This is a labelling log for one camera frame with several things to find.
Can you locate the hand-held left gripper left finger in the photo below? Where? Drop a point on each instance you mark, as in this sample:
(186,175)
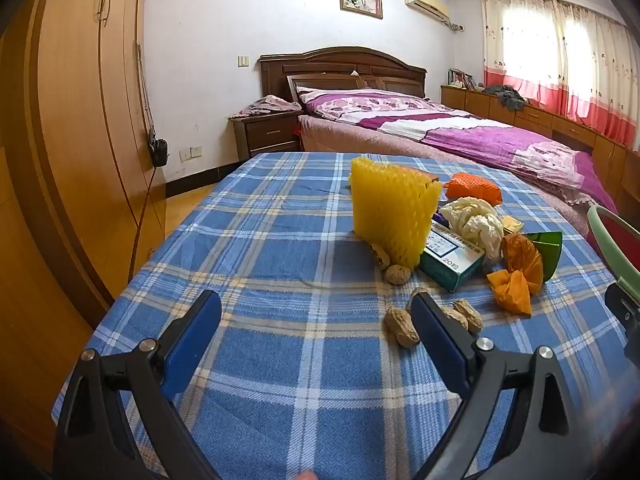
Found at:
(192,345)

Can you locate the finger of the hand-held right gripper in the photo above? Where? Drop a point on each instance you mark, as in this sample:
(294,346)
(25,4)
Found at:
(622,305)

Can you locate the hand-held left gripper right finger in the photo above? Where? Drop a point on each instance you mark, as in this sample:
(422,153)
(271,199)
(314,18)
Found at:
(440,345)

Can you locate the red bin with green rim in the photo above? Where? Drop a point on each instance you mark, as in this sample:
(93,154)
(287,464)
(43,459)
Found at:
(625,245)

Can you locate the round nut shell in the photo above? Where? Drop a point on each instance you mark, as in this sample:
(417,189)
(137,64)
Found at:
(397,274)

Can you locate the green and white carton box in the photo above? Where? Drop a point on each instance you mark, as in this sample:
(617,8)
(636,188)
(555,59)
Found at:
(447,260)

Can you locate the orange wrapper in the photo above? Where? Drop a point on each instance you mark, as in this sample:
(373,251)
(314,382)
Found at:
(522,257)
(510,292)

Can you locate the green plastic wrapper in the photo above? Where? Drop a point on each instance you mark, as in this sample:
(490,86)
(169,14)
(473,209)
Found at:
(547,250)

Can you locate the white tissue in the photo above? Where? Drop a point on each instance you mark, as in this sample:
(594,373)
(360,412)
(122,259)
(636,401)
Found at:
(475,225)

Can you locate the purple wrapper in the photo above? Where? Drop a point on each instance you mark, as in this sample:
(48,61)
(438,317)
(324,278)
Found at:
(440,217)

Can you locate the yellow packet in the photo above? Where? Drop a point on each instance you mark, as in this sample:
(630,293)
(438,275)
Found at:
(511,224)

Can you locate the yellow foam fruit net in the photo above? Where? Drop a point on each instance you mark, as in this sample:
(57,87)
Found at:
(390,210)

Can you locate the orange foam fruit net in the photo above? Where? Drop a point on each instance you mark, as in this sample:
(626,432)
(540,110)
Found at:
(472,187)

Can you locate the person's left hand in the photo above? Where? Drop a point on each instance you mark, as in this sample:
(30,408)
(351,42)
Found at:
(307,476)

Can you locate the blue plaid tablecloth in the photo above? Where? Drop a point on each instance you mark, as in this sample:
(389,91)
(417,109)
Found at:
(280,260)

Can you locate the black hanging device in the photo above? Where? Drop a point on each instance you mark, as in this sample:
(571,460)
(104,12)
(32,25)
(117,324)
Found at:
(159,152)

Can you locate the long wooden window cabinet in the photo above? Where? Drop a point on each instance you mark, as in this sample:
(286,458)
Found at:
(540,117)

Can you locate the purple floral quilt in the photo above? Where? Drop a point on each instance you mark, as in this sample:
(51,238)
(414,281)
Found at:
(475,135)

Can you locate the wooden nightstand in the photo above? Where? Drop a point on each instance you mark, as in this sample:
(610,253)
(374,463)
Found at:
(270,135)

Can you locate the wooden bed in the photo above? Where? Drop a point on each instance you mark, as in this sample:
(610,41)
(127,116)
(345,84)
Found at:
(360,135)

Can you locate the dark grey clothes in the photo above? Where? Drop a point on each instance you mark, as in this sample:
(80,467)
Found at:
(507,95)

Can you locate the pink floral cloth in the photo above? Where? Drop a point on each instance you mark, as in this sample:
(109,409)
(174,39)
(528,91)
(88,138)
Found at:
(265,105)

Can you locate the white and red curtain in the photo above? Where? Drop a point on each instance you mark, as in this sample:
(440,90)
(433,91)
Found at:
(550,60)

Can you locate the floral pillow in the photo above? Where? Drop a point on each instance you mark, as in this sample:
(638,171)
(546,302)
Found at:
(340,102)

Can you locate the wooden wardrobe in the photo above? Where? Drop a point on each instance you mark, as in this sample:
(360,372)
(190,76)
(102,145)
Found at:
(75,110)

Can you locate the white wall socket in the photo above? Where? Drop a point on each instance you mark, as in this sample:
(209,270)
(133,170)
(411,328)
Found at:
(191,153)

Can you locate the white wall switch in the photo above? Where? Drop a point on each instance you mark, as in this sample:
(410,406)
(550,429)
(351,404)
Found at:
(243,61)

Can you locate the wall air conditioner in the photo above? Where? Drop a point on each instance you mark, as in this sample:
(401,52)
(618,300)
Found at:
(425,2)

